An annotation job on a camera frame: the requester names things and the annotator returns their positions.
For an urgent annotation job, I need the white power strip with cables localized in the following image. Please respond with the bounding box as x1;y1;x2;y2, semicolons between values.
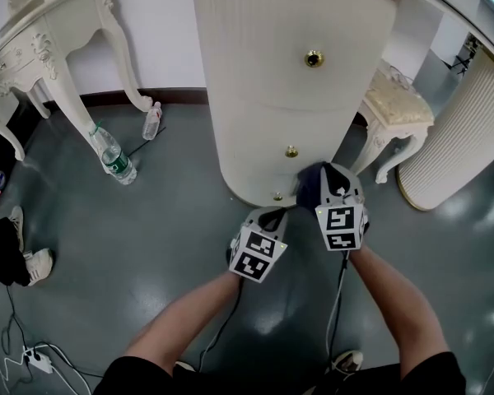
0;343;91;395

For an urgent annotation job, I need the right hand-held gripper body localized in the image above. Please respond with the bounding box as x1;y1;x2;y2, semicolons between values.
315;193;371;253

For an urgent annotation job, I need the ribbed cream table pedestal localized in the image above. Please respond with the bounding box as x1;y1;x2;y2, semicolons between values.
396;47;494;212

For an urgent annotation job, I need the small red-label water bottle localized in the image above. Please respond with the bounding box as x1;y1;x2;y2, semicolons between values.
142;101;163;141

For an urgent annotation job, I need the black floor cable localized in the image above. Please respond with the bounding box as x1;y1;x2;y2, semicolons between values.
0;286;28;351
35;342;104;380

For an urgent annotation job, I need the person's left forearm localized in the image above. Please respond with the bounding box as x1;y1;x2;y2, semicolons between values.
123;269;246;365

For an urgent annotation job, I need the cream upholstered stool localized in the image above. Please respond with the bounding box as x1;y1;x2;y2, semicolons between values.
352;59;436;184

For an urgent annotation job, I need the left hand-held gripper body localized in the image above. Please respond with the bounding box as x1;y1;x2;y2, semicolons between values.
228;219;289;285

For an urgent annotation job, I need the black tripod stand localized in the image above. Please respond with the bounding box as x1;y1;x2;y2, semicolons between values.
442;39;482;77

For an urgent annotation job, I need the large green-label water bottle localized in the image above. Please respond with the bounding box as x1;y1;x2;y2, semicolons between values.
88;122;138;186

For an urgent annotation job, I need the ornate cream vanity table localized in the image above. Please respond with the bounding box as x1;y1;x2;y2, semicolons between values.
0;0;154;162

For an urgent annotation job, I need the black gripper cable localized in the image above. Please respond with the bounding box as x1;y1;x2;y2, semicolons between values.
324;249;350;374
198;277;245;372

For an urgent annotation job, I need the person's black shirt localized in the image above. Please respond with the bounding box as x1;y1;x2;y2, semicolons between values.
92;351;468;395

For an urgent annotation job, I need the person's right forearm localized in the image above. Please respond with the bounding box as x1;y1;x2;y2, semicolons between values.
347;244;450;380

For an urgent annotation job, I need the thin black strip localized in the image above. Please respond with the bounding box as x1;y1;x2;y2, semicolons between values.
127;126;167;156

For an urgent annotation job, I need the cream white cabinet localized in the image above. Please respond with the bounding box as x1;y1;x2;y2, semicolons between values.
190;0;494;212

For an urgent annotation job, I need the dark blue cloth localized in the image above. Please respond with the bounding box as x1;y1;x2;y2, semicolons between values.
294;160;326;214

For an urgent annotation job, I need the person's right shoe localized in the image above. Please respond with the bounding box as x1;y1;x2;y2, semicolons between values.
328;349;365;374

